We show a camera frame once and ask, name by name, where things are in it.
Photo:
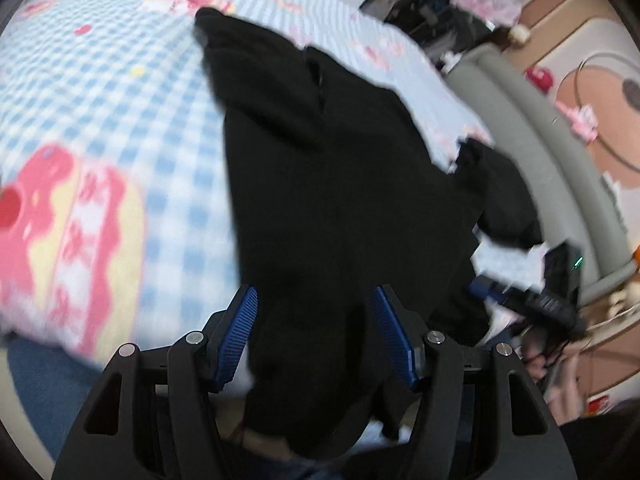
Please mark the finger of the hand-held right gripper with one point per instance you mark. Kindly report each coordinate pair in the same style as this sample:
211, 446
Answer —
487, 292

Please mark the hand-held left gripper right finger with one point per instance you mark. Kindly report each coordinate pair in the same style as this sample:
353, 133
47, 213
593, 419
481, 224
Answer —
392, 335

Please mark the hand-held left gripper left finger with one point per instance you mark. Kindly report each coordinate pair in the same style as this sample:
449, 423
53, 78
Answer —
241, 335

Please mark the black fleece jacket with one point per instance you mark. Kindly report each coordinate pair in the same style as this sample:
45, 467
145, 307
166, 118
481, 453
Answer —
325, 185

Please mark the folded black clothes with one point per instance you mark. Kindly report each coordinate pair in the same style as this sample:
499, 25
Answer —
505, 195

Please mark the person's right hand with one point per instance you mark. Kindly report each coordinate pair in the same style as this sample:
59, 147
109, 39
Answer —
535, 365

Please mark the person's left hand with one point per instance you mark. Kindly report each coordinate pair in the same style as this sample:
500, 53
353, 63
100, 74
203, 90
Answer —
265, 445

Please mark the orange small object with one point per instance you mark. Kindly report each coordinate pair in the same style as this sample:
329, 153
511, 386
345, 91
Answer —
636, 252

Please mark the red white box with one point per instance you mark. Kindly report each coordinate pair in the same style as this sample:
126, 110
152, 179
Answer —
599, 405

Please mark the white small object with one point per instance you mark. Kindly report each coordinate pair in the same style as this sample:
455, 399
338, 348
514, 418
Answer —
616, 187

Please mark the grey padded bed headboard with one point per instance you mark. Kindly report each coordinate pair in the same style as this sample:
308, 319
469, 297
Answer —
550, 160

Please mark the pink white plush toy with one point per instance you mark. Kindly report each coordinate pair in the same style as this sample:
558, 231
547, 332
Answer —
580, 117

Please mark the red plush toy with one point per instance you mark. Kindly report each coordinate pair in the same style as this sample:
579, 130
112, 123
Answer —
540, 76

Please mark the thin round hoop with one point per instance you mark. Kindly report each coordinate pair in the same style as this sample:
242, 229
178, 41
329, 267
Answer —
576, 82

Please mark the blue checkered printed blanket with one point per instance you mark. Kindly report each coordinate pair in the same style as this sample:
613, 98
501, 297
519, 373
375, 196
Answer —
150, 110

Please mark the yellow white plush toy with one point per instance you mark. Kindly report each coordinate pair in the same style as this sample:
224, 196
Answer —
517, 35

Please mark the pink patterned cloth cover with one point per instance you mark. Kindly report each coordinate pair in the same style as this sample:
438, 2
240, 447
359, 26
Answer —
487, 7

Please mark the dark glass wardrobe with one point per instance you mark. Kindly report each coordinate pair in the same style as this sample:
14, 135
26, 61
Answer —
430, 0

